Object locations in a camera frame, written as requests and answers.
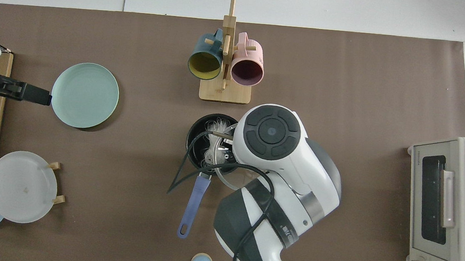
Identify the white vermicelli bundle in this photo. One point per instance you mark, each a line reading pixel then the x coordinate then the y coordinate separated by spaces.
pixel 218 127

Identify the glass lid blue knob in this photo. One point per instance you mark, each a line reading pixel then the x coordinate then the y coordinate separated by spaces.
pixel 228 182

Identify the pale green plate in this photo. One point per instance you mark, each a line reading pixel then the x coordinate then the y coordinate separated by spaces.
pixel 86 94

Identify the wooden plate rack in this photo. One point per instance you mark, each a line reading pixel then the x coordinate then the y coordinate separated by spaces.
pixel 54 166

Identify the white plate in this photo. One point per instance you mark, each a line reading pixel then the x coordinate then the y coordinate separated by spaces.
pixel 20 188

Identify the wooden cup stand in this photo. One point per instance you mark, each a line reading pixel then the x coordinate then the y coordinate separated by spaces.
pixel 225 92

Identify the brown table cloth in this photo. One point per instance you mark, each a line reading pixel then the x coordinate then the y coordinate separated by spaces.
pixel 129 180

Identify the pink ribbed mug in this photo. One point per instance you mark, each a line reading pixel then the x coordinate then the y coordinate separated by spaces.
pixel 252 51

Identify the dark teal mug yellow inside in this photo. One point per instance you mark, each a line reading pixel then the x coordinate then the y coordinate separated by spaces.
pixel 202 47

